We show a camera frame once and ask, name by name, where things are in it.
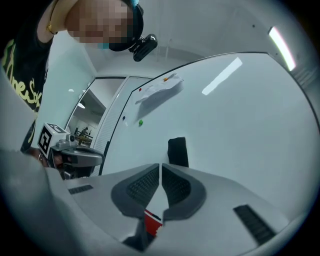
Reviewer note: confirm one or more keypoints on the long ceiling light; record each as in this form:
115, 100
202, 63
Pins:
282, 48

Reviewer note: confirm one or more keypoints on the glass partition with white blinds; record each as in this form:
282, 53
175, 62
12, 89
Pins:
112, 125

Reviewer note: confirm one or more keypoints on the black whiteboard eraser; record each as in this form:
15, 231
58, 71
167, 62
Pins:
178, 152

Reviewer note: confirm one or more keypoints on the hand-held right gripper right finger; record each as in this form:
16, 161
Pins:
220, 220

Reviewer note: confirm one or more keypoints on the green round magnet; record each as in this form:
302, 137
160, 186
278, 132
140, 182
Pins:
140, 122

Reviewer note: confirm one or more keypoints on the black head-mounted camera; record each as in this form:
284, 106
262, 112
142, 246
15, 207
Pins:
143, 48

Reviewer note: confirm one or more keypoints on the person's head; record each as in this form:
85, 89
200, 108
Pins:
100, 22

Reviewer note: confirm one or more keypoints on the crumpled white paper sheet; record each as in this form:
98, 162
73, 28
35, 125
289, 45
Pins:
160, 90

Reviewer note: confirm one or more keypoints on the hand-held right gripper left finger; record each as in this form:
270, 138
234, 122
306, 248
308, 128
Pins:
100, 200

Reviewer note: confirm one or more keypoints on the white whiteboard on black stand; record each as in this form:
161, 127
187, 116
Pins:
237, 137

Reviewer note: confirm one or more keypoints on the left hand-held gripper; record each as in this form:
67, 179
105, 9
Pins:
47, 137

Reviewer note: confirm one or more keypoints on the person's left hand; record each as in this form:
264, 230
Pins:
57, 160

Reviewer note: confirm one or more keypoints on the person's left forearm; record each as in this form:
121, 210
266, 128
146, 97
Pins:
33, 153

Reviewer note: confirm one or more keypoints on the person's black printed t-shirt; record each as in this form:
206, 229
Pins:
25, 62

